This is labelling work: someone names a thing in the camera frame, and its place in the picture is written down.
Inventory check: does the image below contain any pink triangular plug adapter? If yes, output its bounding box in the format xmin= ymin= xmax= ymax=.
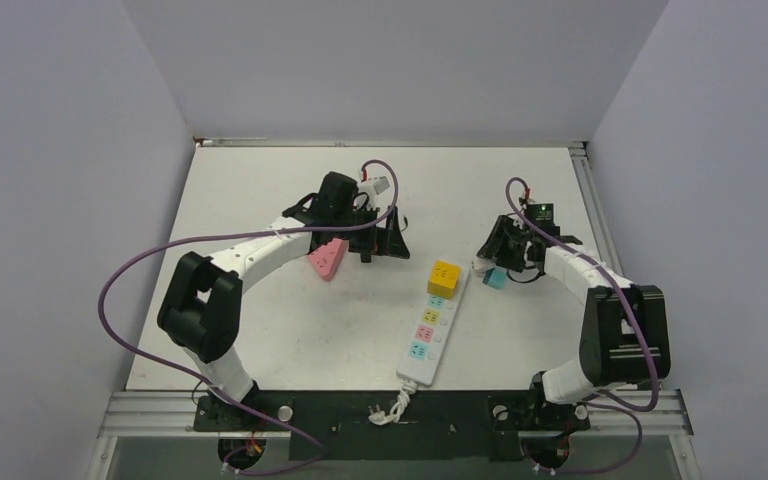
xmin=307 ymin=238 xmax=349 ymax=282

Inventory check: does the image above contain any white power strip cord plug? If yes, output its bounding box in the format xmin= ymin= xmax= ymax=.
xmin=367 ymin=380 xmax=418 ymax=426

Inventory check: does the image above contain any white power strip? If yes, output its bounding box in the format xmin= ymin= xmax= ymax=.
xmin=396 ymin=266 xmax=469 ymax=387

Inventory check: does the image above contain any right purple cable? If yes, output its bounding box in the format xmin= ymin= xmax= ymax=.
xmin=504 ymin=176 xmax=662 ymax=477

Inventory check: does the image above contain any teal plug adapter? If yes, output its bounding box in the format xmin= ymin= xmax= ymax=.
xmin=482 ymin=268 xmax=507 ymax=290

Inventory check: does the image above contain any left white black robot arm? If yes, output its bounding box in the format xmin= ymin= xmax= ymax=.
xmin=157 ymin=172 xmax=410 ymax=430

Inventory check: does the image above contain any purple cable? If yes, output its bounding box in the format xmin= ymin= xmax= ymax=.
xmin=97 ymin=158 xmax=400 ymax=478
xmin=504 ymin=176 xmax=662 ymax=477

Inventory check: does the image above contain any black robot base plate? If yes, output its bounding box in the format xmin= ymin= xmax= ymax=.
xmin=193 ymin=390 xmax=590 ymax=461

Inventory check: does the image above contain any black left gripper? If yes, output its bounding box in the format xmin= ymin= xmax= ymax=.
xmin=332 ymin=204 xmax=407 ymax=259

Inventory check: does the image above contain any yellow plug adapter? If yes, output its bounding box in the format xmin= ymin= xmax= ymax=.
xmin=426 ymin=260 xmax=461 ymax=300

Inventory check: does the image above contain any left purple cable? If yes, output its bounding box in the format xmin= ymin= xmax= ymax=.
xmin=97 ymin=158 xmax=400 ymax=478

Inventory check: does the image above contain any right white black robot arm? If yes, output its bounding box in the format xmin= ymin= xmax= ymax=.
xmin=474 ymin=203 xmax=672 ymax=428

